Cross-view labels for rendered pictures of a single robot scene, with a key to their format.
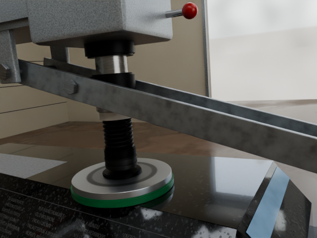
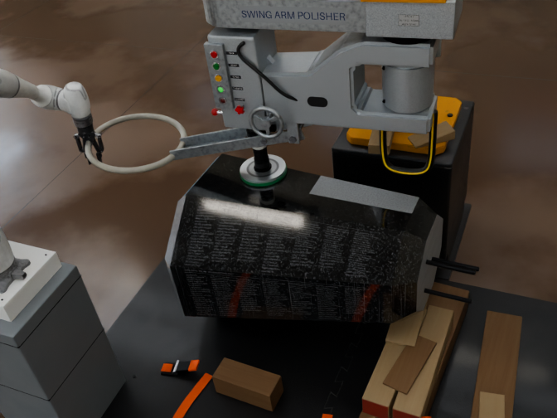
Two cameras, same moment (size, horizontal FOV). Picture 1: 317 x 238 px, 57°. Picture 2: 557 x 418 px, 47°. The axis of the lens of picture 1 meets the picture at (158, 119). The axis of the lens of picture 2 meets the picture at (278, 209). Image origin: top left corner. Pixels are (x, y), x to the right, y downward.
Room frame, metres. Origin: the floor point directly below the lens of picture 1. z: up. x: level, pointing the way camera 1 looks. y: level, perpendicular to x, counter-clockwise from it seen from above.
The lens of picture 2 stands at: (3.03, 0.12, 2.54)
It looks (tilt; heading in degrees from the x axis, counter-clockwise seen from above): 39 degrees down; 180
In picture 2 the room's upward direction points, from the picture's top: 8 degrees counter-clockwise
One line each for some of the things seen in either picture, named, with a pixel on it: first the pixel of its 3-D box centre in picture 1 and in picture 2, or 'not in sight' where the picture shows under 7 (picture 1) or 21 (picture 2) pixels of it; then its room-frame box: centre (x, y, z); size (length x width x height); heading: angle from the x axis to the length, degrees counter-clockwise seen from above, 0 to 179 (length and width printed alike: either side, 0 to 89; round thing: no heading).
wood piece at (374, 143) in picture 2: not in sight; (381, 138); (0.44, 0.67, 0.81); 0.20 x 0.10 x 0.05; 159
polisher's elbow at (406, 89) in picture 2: not in sight; (408, 79); (0.87, 0.69, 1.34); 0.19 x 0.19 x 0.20
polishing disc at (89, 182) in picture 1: (122, 175); (263, 168); (0.60, 0.09, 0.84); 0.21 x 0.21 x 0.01
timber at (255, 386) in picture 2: not in sight; (248, 384); (1.20, -0.13, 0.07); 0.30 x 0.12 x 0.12; 59
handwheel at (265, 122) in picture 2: not in sight; (268, 118); (0.76, 0.15, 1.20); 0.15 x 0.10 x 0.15; 65
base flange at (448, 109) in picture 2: not in sight; (404, 119); (0.24, 0.84, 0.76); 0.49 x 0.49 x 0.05; 61
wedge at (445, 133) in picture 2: not in sight; (431, 134); (0.47, 0.91, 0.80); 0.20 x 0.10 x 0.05; 99
